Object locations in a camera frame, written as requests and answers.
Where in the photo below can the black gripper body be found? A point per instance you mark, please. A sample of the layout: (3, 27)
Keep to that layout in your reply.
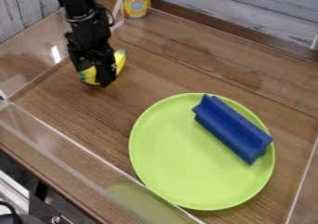
(90, 34)

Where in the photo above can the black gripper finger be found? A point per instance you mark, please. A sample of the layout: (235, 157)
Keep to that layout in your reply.
(106, 67)
(81, 62)

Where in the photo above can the yellow toy banana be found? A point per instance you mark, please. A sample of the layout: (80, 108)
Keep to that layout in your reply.
(120, 62)

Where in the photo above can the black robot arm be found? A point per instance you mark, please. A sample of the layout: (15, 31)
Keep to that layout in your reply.
(89, 48)

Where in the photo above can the green round plate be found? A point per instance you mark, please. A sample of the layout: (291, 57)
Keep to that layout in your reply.
(185, 164)

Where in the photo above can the yellow blue labelled can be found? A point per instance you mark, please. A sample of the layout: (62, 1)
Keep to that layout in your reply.
(136, 9)

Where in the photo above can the blue plastic block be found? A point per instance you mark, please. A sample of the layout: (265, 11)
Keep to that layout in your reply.
(235, 130)

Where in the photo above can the clear acrylic tray wall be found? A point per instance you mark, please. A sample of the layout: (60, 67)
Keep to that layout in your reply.
(66, 130)

